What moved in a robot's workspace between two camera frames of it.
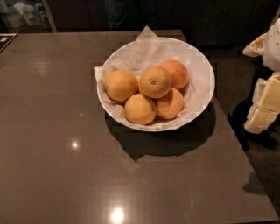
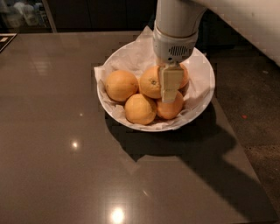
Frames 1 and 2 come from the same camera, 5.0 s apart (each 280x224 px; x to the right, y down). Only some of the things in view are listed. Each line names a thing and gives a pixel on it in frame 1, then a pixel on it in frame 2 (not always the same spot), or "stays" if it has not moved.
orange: [171, 106] stays
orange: [121, 85] stays
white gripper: [272, 48] → [171, 48]
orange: [155, 82] stays
